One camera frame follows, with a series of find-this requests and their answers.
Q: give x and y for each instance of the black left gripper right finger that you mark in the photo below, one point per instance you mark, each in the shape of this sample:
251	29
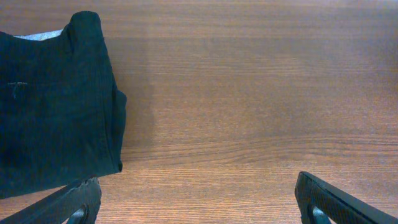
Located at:
321	202

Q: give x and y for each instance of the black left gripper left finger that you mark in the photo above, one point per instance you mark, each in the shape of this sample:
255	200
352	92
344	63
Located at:
78	202

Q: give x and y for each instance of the folded black garment stack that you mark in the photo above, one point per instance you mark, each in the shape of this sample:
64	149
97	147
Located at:
62	115

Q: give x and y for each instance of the white folded garment underneath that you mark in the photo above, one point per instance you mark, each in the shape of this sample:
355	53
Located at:
41	36

